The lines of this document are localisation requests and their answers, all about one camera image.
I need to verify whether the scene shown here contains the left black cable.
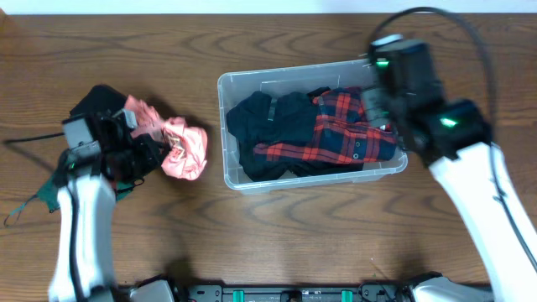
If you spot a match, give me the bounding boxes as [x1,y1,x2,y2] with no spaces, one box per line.
[2,132,66,146]

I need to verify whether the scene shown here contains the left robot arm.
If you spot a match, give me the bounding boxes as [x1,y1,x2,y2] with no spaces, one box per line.
[48,109,164,301]

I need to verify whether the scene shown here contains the black garment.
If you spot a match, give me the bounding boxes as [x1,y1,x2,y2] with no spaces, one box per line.
[238,144,363,182]

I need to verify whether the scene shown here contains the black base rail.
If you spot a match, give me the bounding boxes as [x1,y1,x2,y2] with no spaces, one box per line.
[125,272,500,302]

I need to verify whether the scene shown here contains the clear plastic storage bin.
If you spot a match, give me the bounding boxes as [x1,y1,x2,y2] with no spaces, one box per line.
[217,60,408,195]

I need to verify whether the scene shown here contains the red navy plaid shirt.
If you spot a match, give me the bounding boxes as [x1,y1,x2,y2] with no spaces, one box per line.
[253,86,397,164]

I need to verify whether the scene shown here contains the black cable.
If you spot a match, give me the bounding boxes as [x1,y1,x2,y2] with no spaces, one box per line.
[2,132,66,146]
[368,6,537,273]

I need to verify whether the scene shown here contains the black cloth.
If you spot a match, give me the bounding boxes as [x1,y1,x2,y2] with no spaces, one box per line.
[70,85,127,117]

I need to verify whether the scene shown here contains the right black cable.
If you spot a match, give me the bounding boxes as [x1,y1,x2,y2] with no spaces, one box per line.
[368,6,537,273]

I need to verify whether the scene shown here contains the dark green cloth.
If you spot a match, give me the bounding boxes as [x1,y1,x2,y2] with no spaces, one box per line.
[3,163,144,228]

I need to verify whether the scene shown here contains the salmon pink shirt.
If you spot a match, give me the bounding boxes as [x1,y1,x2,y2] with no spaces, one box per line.
[124,96,208,180]

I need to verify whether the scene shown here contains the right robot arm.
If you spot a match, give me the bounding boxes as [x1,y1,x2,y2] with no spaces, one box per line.
[365,35,536,301]

